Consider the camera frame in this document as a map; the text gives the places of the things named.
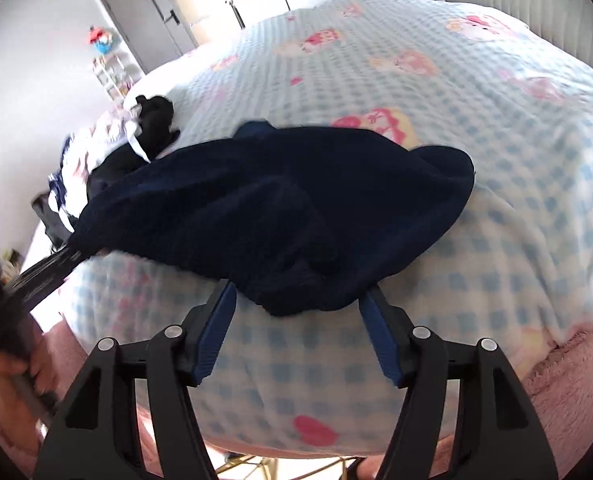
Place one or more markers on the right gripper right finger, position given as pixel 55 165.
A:
pixel 498 433

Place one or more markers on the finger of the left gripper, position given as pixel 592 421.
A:
pixel 38 282

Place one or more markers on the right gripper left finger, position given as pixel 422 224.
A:
pixel 95 433

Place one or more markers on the navy blue striped garment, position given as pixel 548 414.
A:
pixel 297 219

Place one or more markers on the person's left hand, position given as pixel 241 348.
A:
pixel 18 420

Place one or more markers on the blue checked cartoon bedspread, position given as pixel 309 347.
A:
pixel 420 73

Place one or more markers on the black garment with white ribbon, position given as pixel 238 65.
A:
pixel 154 134

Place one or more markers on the red blue plush toy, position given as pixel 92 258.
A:
pixel 102 39

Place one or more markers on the grey door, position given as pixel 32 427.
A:
pixel 154 30

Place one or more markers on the white wire shelf rack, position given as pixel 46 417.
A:
pixel 116 74

